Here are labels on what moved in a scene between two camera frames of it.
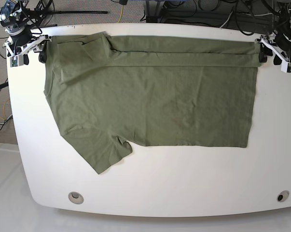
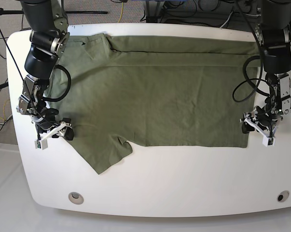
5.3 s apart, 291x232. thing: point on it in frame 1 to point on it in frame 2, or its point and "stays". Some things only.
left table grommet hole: [76, 198] stays
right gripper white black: [19, 43] to [62, 129]
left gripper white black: [281, 43] to [266, 124]
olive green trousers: [109, 93] stays
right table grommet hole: [283, 195] stays
